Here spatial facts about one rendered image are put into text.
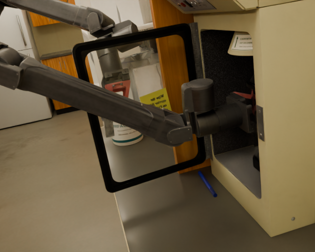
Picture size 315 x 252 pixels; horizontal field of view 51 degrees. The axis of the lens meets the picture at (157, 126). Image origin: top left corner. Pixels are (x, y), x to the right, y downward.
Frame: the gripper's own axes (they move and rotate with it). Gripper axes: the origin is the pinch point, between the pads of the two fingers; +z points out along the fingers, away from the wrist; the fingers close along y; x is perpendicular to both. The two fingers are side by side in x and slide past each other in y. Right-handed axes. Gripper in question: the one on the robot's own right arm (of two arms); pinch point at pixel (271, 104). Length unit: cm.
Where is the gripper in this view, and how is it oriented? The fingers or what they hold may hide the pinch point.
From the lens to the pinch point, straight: 82.7
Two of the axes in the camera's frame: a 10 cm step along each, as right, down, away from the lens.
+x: 1.9, 9.2, 3.4
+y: -2.4, -3.0, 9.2
